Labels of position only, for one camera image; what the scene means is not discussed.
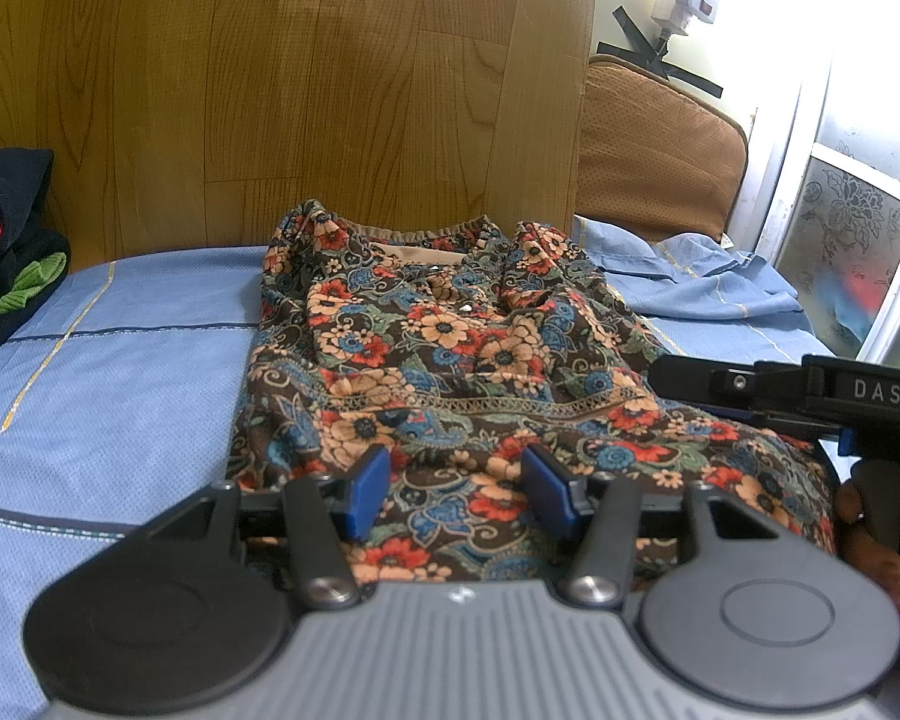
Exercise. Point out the green garment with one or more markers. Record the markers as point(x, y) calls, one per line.
point(34, 281)

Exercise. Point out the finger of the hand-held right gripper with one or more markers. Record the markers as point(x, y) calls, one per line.
point(720, 384)

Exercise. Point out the white power strip on wall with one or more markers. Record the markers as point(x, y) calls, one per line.
point(697, 4)

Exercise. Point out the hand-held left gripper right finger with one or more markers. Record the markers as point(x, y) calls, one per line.
point(551, 495)

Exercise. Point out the frosted glass white-framed door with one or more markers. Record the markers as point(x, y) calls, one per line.
point(840, 240)

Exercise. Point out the wooden headboard panel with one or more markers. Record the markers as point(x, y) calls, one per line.
point(270, 75)

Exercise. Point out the brown cushion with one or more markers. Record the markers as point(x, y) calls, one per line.
point(652, 157)

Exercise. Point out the black tape cross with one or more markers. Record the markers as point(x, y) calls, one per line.
point(656, 64)

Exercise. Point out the floral patterned garment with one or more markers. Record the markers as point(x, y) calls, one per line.
point(435, 360)

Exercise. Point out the blue checked bed sheet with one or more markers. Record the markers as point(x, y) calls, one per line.
point(120, 390)

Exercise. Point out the dark navy clothes pile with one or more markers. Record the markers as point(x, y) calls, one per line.
point(15, 172)

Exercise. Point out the light blue folded cloth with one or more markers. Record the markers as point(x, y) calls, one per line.
point(682, 277)

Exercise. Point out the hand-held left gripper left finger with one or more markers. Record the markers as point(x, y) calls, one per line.
point(367, 495)

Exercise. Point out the person's right hand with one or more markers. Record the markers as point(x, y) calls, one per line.
point(877, 574)

